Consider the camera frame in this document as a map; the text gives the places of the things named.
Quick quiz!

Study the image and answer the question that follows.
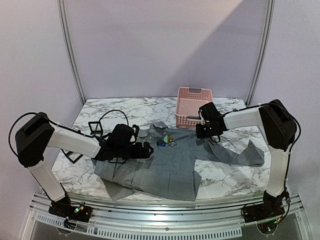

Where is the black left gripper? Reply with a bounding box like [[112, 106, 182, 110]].
[[115, 142, 153, 160]]

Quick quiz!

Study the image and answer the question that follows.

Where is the grey button-up shirt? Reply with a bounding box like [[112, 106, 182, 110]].
[[92, 121, 265, 201]]

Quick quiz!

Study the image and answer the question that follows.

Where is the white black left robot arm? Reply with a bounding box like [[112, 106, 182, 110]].
[[11, 112, 154, 229]]

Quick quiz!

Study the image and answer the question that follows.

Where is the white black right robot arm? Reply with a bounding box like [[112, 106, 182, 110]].
[[195, 99, 301, 226]]

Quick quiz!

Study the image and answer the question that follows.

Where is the round blue badge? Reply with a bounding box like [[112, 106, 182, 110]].
[[156, 139, 166, 147]]

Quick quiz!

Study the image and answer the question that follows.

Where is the round green orange badge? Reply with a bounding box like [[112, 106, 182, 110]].
[[163, 134, 173, 144]]

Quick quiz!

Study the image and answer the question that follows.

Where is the pink perforated plastic basket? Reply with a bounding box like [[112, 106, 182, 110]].
[[175, 86, 213, 129]]

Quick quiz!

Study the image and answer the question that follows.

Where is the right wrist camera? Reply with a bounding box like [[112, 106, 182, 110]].
[[198, 108, 206, 125]]

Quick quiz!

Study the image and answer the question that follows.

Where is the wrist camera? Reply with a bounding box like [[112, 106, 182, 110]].
[[198, 108, 206, 125], [131, 124, 140, 143]]

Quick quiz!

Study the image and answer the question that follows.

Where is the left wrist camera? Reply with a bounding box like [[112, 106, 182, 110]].
[[131, 124, 140, 143]]

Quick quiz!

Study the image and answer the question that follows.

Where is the black frame display box pair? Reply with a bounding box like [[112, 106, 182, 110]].
[[61, 149, 84, 164]]

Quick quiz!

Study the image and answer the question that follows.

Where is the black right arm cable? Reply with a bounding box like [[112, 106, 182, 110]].
[[282, 109, 302, 201]]

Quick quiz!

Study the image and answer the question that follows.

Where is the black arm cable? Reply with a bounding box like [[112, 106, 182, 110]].
[[282, 109, 302, 201], [8, 109, 130, 161]]

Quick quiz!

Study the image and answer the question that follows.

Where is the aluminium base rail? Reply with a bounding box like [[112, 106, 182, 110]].
[[20, 193, 313, 240]]

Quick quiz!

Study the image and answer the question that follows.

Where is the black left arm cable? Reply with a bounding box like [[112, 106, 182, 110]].
[[8, 109, 130, 161]]

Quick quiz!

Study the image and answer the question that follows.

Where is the right aluminium corner post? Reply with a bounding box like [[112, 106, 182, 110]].
[[245, 0, 275, 106]]

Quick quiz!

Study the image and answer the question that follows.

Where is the aluminium corner post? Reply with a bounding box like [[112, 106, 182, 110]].
[[245, 0, 275, 106], [57, 0, 87, 105]]

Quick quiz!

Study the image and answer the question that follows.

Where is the left aluminium corner post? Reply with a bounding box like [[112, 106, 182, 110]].
[[57, 0, 87, 105]]

